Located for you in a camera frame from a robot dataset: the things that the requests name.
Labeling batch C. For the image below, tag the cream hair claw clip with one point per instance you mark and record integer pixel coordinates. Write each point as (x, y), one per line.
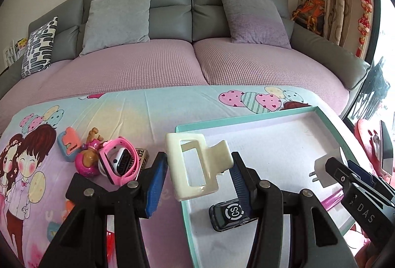
(176, 169)

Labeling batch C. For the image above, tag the pink round toy figure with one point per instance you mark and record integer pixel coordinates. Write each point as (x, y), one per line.
(85, 163)

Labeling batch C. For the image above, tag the dark phone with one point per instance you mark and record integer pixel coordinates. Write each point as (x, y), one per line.
(385, 147)

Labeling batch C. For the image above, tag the red heart shaped stand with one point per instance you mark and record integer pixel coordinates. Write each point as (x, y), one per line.
(365, 138)

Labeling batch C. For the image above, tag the teal rimmed white tray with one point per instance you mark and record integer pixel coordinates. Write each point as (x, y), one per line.
(277, 138)

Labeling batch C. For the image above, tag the metal drying rack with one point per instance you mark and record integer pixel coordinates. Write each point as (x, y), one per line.
(375, 79)

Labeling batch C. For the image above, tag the gold patterned small box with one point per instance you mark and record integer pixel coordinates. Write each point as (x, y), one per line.
(142, 158)

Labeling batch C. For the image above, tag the pink kids watch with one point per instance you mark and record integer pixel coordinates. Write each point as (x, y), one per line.
(123, 147)

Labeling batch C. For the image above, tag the cartoon printed blanket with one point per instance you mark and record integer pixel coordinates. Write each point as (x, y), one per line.
(139, 113)

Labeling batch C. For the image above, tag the purple sofa seat cover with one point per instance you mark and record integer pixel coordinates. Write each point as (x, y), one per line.
(139, 64)

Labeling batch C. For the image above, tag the yellow books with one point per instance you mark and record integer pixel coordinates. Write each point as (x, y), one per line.
(23, 42)

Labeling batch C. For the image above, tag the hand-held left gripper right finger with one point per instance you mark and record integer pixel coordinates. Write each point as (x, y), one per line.
(239, 184)

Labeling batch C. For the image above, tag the light grey cushion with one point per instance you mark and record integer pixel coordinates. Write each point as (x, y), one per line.
(117, 21)

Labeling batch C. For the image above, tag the blue and orange stamp toy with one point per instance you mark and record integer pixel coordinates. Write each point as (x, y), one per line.
(69, 141)

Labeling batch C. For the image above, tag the black toy car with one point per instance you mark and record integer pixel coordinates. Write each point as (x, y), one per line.
(222, 215)

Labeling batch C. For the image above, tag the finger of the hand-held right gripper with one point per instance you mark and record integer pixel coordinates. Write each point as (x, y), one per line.
(370, 180)
(355, 203)

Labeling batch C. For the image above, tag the grey and purple cushion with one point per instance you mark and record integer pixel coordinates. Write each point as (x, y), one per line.
(256, 21)

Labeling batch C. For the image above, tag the black and white patterned cushion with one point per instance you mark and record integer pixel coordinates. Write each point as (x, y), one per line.
(38, 45)

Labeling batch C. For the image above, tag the white rack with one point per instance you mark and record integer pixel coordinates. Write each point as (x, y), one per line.
(7, 56)

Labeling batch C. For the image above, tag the orange backpack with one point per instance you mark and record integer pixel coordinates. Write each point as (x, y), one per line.
(310, 14)

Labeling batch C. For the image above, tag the white charger plug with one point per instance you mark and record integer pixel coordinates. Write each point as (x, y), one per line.
(324, 172)

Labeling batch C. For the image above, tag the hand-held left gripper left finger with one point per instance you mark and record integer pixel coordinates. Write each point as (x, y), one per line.
(156, 184)

